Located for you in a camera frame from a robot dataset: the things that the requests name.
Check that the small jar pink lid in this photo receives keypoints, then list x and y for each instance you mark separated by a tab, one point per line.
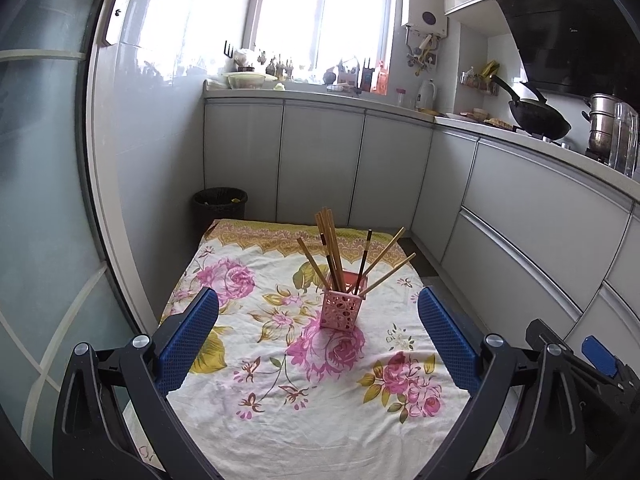
401	99

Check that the flat woven basket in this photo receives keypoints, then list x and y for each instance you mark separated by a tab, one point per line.
500	123

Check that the white cabinet drawer front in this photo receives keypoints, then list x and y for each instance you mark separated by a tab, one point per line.
500	275
540	215

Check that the white water heater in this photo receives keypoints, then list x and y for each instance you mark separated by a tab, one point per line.
425	5

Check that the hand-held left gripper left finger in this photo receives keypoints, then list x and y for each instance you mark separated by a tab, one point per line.
189	340

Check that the pink perforated chopstick holder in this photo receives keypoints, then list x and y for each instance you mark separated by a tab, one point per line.
340	312

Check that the white plastic bag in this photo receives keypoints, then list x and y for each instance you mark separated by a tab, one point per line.
244	56

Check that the set of wooden chopsticks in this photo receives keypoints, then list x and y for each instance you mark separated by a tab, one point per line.
332	255

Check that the yellow bag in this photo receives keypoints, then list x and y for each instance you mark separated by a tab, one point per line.
490	67

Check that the wall socket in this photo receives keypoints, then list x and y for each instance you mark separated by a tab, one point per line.
431	59

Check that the small beige cup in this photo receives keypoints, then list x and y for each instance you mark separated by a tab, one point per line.
480	113

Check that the black range hood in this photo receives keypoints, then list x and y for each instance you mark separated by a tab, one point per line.
565	35

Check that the white kettle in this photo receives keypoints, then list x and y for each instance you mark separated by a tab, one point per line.
426	96

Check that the black woven trash bin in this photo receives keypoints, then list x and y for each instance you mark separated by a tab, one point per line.
220	210

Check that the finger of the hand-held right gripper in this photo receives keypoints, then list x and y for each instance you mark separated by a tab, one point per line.
547	332
599	356

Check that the black wall hooks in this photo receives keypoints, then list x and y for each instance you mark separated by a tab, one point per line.
228	50

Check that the pale green bowl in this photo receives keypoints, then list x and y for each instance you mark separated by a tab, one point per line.
247	80

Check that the black wok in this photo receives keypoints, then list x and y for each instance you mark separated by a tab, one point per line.
540	120

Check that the white cabinet door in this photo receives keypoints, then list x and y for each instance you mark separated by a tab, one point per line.
390	175
320	165
242	160
442	195

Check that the kitchen window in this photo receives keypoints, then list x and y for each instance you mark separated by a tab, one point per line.
345	10

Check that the frosted glass sliding door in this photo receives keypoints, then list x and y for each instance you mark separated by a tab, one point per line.
45	185

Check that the wall spice rack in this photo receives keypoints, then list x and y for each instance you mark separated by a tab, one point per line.
475	82

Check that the black box with antennas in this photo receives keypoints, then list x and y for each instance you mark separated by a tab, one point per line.
366	79

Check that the clear glass pitcher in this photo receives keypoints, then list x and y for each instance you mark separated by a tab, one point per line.
625	140

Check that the floral printed cloth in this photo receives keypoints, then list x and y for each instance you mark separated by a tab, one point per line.
280	425

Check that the gas stove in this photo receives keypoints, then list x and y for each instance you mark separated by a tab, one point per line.
565	144

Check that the dark round teapot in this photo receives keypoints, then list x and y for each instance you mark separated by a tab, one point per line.
329	78

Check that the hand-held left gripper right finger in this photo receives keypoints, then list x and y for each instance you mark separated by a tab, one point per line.
446	340

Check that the row of small bottles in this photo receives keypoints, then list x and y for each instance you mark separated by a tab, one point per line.
277	69

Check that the white plate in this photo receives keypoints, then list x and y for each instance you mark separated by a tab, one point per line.
457	116

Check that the orange red package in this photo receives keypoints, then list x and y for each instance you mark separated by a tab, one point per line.
381	80

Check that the steel steamer pot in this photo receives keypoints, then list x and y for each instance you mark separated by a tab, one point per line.
600	125

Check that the water heater pipes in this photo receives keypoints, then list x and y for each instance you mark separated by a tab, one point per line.
419	52

